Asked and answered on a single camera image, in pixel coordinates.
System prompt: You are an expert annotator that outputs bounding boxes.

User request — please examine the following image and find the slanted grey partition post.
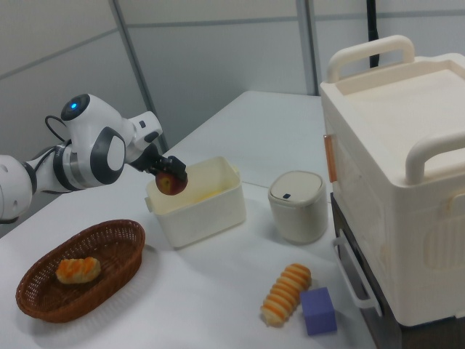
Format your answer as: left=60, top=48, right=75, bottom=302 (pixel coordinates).
left=110, top=0, right=169, bottom=153

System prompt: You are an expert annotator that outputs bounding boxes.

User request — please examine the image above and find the purple cube block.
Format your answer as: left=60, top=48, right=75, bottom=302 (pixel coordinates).
left=299, top=286, right=338, bottom=337

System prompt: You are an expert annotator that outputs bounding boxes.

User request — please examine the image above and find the large cream box with handles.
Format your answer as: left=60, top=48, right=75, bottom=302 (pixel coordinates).
left=319, top=34, right=465, bottom=328

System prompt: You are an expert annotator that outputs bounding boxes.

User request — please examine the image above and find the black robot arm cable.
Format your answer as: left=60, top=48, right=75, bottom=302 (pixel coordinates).
left=44, top=115, right=72, bottom=142

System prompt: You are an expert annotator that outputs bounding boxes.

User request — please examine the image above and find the long orange striped bread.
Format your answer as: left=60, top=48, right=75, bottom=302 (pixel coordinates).
left=259, top=262, right=312, bottom=327

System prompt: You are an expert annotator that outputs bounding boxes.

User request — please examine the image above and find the red apple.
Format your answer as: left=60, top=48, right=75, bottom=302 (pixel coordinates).
left=155, top=171, right=189, bottom=197

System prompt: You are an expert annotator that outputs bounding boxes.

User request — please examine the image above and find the black pole with cable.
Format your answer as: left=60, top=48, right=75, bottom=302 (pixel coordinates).
left=365, top=0, right=381, bottom=68

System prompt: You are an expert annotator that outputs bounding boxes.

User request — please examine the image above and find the white rectangular plastic container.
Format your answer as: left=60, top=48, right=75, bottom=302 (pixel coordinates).
left=145, top=156, right=247, bottom=250

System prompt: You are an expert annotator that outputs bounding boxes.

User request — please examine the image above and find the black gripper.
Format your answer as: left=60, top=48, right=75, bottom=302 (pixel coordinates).
left=134, top=144, right=188, bottom=181

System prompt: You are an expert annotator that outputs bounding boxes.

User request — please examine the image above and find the dark cabinet under cream box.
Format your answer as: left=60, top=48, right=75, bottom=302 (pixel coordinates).
left=329, top=192, right=405, bottom=349

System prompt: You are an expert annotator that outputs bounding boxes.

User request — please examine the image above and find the brown oval wicker basket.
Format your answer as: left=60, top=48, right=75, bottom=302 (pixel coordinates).
left=15, top=218, right=147, bottom=324

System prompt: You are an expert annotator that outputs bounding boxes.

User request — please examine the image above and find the small orange striped bread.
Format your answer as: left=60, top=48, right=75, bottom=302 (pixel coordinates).
left=55, top=256, right=102, bottom=285

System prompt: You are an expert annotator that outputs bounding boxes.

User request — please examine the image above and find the upright grey partition post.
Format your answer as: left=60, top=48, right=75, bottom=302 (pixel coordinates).
left=295, top=0, right=318, bottom=97

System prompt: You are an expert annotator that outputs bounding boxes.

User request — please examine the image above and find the small white lidded bin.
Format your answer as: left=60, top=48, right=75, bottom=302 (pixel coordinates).
left=267, top=170, right=327, bottom=245

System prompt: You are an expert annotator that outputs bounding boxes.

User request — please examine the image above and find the white cabinet drawer handle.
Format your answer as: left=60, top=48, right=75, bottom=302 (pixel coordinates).
left=333, top=236, right=383, bottom=318

